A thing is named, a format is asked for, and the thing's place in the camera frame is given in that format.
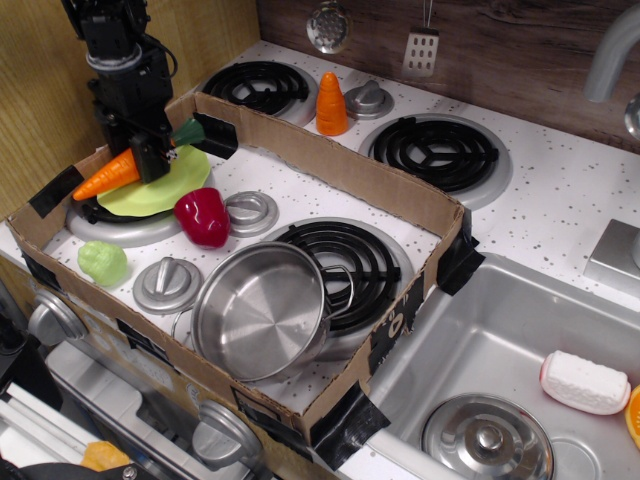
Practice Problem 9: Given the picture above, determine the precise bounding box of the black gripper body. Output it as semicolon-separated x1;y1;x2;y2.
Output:
86;43;173;157

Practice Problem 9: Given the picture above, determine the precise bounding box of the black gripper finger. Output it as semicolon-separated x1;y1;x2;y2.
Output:
130;133;170;184
102;117;134;157

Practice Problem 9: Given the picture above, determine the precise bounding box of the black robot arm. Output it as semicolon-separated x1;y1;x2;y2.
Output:
62;1;177;183

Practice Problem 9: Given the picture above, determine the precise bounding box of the light green plate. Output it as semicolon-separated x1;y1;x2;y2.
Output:
97;146;211;217

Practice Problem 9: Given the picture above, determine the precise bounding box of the orange toy cone carrot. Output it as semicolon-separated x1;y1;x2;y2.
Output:
316;72;349;136

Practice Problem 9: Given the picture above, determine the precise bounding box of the red toy pepper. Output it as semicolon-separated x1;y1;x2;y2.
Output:
173;187;231;249

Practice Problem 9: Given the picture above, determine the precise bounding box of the front left black burner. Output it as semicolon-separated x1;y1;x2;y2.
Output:
66;197;180;248

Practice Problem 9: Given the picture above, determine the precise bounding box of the black burner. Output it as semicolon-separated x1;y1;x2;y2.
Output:
359;114;513;210
196;61;319;127
264;217;414;362
66;197;180;248

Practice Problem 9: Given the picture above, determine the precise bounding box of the silver middle stove knob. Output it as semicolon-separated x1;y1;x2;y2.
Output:
225;191;279;238

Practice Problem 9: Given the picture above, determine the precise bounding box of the silver stove knob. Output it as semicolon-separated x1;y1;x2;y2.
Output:
344;80;395;120
132;257;203;315
225;191;279;238

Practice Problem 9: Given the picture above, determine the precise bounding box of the green toy lettuce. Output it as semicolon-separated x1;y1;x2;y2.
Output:
77;240;128;287

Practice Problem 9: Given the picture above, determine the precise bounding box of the silver front stove knob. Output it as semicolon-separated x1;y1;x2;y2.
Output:
132;257;203;315

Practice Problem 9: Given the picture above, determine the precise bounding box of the back left black burner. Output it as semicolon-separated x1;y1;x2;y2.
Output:
196;61;319;127

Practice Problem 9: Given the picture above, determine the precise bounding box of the stainless steel pot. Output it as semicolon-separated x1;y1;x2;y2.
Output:
187;241;341;382

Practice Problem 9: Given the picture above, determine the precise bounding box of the silver oven knob left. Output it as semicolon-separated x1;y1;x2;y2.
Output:
28;289;88;347

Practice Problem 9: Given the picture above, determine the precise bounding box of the silver oven knob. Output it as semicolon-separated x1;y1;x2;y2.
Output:
191;400;263;470
28;289;88;347

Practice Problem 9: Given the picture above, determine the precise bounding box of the hanging silver strainer spoon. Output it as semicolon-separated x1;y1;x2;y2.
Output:
306;1;352;55

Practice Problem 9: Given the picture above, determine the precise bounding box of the silver back stove knob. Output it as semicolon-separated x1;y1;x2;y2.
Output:
344;80;395;120

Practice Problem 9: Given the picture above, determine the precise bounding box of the front right black burner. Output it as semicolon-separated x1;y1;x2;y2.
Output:
264;217;414;362

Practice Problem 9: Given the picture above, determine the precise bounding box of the hanging silver spatula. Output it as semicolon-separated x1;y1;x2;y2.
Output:
401;1;440;79

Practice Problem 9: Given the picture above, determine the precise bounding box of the silver oven knob right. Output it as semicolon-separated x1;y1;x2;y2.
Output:
191;400;263;470

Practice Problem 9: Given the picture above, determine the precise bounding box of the yellow orange toy piece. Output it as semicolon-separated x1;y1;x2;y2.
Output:
80;441;131;472

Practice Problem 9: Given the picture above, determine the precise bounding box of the back right black burner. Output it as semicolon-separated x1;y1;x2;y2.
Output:
359;114;513;210

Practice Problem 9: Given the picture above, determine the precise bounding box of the cardboard fence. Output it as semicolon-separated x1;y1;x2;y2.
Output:
8;93;473;479

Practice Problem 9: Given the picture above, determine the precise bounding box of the stainless steel sink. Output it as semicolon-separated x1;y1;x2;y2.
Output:
343;254;639;479

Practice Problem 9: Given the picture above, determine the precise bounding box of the silver pot lid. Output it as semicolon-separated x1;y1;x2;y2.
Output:
421;393;555;479

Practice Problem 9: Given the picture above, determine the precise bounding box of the white pink toy bread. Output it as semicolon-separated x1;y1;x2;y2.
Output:
539;350;631;416

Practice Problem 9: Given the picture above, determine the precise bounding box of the grey faucet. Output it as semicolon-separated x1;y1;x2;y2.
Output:
583;4;639;103

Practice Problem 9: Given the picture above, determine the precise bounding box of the orange toy fruit slice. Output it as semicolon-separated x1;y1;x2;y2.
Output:
624;386;640;449

